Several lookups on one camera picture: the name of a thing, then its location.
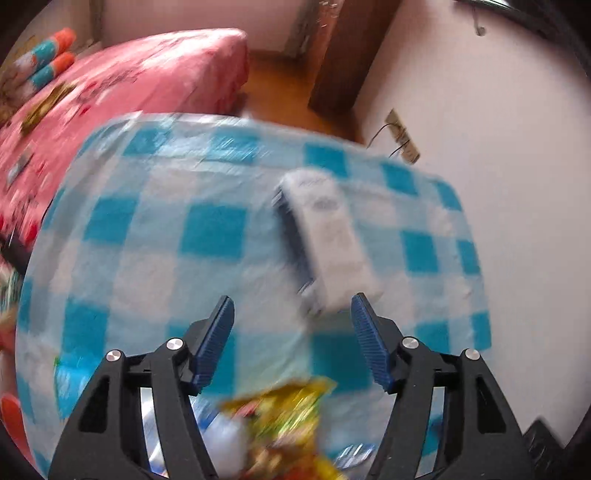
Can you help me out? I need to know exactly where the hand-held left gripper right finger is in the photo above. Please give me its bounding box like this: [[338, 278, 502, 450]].
[[351, 292, 532, 480]]

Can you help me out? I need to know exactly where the yellow snack packet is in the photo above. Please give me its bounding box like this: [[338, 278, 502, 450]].
[[219, 376, 347, 480]]

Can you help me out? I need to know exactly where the blue checkered tablecloth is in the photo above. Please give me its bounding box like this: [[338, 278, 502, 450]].
[[14, 113, 492, 480]]

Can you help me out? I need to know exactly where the wall power strip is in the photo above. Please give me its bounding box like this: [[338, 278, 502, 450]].
[[385, 108, 421, 163]]

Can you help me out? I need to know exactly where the pink bed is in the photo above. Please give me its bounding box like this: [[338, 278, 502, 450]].
[[0, 28, 250, 259]]

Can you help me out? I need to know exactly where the olive cloth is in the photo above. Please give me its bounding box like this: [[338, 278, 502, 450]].
[[21, 83, 70, 134]]

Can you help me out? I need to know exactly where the white carton box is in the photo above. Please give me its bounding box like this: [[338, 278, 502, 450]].
[[272, 168, 382, 317]]

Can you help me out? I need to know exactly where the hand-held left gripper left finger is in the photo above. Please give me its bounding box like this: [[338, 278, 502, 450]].
[[48, 295, 236, 480]]

